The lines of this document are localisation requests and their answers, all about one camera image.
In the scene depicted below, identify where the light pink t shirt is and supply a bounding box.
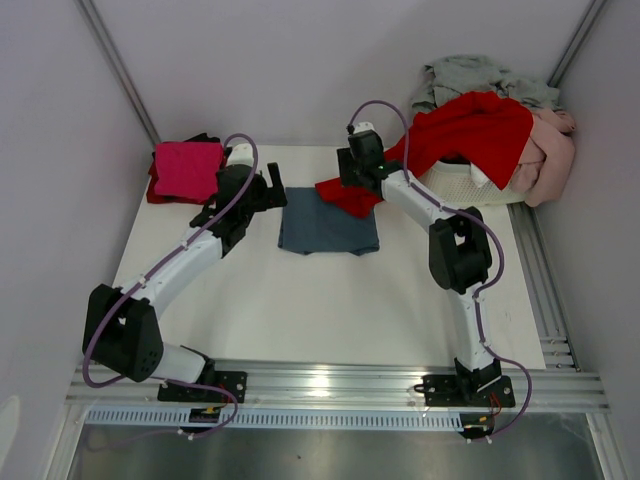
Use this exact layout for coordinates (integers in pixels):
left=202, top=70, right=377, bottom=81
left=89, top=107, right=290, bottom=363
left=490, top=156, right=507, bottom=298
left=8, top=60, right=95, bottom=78
left=510, top=109, right=576, bottom=208

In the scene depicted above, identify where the blue grey t shirt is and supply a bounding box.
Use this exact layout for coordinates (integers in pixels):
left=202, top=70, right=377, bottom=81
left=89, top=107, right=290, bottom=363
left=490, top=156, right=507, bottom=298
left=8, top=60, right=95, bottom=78
left=278, top=187, right=380, bottom=256

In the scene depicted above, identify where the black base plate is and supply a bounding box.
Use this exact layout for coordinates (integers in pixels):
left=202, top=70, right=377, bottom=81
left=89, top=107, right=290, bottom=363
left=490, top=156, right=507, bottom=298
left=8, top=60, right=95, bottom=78
left=412, top=374, right=516, bottom=408
left=157, top=370, right=248, bottom=404

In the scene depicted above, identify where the folded pink t shirt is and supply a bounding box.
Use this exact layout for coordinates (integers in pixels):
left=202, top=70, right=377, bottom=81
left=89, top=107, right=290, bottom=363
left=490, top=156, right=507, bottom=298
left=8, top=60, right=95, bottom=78
left=153, top=142, right=224, bottom=202

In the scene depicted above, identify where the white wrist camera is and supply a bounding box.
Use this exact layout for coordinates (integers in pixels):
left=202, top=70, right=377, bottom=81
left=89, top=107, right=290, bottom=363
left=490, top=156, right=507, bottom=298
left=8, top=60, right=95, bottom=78
left=225, top=143, right=254, bottom=168
left=348, top=122, right=375, bottom=134

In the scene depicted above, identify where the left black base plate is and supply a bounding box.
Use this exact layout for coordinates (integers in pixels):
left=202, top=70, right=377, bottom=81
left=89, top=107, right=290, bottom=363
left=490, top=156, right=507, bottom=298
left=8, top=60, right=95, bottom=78
left=157, top=370, right=248, bottom=404

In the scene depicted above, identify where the right corner aluminium profile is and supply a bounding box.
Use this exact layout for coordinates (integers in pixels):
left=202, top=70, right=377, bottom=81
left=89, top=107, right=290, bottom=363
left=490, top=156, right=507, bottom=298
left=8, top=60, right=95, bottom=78
left=547, top=0, right=610, bottom=88

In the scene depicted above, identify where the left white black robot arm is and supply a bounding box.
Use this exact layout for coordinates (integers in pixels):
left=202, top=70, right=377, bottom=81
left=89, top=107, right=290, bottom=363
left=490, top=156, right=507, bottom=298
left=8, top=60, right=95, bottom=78
left=82, top=162, right=287, bottom=401

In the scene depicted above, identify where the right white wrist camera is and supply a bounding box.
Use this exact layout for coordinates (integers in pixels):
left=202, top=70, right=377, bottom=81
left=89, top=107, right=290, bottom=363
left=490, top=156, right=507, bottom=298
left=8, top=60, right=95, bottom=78
left=348, top=122, right=375, bottom=134

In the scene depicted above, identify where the corner aluminium profile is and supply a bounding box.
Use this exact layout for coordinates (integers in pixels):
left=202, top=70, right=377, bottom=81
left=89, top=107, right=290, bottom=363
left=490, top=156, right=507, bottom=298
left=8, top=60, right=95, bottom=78
left=547, top=0, right=610, bottom=88
left=74, top=0, right=161, bottom=145

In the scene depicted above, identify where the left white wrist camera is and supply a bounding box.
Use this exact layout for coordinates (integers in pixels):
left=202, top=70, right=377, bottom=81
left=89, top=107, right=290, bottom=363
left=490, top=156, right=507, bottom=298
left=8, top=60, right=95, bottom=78
left=225, top=143, right=254, bottom=168

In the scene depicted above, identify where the right side aluminium rail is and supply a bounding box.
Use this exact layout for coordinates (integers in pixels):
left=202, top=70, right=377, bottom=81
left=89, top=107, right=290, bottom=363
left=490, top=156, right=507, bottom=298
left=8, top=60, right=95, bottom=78
left=507, top=202, right=582, bottom=372

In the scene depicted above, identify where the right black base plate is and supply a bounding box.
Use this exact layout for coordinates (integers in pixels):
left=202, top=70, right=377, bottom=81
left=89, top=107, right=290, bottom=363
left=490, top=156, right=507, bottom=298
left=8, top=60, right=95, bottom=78
left=412, top=374, right=516, bottom=408

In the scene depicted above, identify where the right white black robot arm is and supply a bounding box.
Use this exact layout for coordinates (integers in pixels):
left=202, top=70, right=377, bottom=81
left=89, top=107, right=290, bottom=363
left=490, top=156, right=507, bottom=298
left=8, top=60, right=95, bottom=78
left=338, top=123, right=502, bottom=406

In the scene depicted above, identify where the white plastic laundry basket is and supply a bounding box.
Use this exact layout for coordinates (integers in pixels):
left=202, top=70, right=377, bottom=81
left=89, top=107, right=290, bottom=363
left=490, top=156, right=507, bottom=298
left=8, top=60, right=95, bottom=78
left=420, top=162, right=526, bottom=207

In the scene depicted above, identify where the aluminium mounting rail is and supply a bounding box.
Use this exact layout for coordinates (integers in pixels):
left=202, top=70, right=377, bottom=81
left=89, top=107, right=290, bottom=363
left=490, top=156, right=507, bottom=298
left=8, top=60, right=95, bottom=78
left=64, top=362, right=612, bottom=414

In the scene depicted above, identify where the folded black t shirt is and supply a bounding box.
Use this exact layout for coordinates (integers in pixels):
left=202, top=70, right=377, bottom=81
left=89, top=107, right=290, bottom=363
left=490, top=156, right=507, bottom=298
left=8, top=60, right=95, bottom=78
left=148, top=133, right=224, bottom=181

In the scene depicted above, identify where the white slotted cable duct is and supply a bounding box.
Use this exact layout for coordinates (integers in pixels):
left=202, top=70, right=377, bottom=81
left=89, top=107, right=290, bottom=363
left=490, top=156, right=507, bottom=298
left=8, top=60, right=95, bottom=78
left=85, top=406, right=463, bottom=432

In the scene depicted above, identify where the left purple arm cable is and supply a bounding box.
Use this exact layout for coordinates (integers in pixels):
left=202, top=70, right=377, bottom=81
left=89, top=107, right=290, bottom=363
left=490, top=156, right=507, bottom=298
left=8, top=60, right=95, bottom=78
left=82, top=132, right=258, bottom=441

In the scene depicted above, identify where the left corner aluminium profile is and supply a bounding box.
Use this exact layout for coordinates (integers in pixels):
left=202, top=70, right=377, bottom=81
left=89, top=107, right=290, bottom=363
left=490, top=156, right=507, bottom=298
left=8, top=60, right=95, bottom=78
left=74, top=0, right=161, bottom=145

